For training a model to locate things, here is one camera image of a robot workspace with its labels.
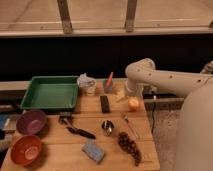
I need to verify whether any black eraser block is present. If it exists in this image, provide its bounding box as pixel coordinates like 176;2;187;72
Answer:
100;95;110;113

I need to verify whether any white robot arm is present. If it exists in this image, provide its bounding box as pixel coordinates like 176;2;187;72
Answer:
125;58;213;171

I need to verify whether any orange fruit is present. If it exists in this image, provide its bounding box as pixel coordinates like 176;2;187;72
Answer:
128;98;140;111

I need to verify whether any cup with red pen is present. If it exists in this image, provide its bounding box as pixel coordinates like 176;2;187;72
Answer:
102;72;113;93

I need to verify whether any metal spoon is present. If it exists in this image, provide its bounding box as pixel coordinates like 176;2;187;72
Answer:
121;113;140;139

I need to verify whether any small metal cup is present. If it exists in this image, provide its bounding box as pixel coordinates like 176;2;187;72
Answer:
101;120;114;136

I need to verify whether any bunch of dark grapes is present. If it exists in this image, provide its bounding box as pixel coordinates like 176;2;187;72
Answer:
118;132;142;166

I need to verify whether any blue sponge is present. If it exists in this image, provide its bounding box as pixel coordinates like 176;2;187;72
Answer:
82;141;105;164

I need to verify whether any green plastic tray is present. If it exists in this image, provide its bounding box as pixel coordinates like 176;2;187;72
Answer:
21;76;78;111

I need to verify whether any purple bowl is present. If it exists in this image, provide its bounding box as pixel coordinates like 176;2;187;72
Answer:
16;110;47;135

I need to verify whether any orange bowl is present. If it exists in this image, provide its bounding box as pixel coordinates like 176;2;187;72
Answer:
11;135;42;166

